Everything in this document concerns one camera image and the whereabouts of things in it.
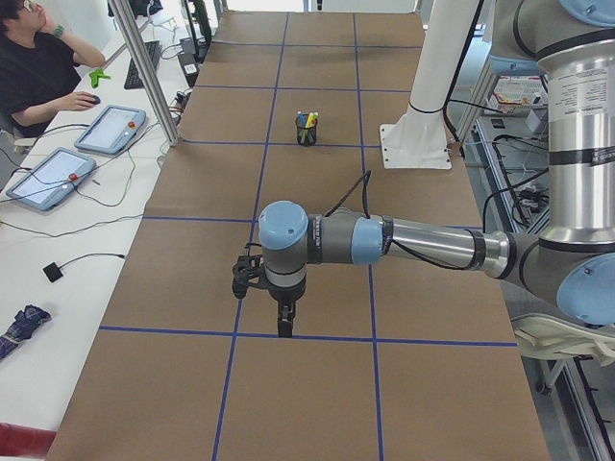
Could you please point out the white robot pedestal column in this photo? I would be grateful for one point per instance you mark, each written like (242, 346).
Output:
(418, 140)

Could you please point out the folded blue plaid umbrella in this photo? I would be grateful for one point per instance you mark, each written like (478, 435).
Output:
(25, 322)

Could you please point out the yellow highlighter pen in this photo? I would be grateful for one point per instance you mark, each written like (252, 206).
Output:
(311, 120)

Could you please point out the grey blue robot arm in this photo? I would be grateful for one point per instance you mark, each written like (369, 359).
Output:
(570, 264)

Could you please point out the green plastic clamp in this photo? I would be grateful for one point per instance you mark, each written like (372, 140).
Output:
(96, 76)

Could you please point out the black mesh pen cup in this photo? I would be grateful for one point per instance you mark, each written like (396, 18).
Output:
(305, 135)

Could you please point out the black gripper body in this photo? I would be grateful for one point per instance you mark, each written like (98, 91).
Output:
(284, 297)

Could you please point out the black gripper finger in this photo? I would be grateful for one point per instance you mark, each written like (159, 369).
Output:
(285, 320)

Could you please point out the black box with label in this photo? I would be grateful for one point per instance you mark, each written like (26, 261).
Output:
(187, 61)

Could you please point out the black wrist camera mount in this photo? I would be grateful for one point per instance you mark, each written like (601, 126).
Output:
(248, 273)

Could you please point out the white basket with parts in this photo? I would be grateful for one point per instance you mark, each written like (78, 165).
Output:
(517, 96)

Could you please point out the aluminium frame post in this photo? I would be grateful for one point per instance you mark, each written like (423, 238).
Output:
(127, 26)

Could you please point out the person in black shirt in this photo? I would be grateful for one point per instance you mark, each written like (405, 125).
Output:
(38, 67)

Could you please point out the far grey teach pendant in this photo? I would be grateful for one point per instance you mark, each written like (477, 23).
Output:
(112, 130)

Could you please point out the grey teach pendant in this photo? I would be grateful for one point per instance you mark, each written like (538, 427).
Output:
(112, 130)
(52, 180)

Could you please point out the near grey teach pendant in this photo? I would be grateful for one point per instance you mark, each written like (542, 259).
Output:
(52, 180)

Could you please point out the small black square puck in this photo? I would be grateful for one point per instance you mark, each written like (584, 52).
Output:
(53, 272)

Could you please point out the blue highlighter pen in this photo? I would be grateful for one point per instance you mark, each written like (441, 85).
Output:
(300, 127)

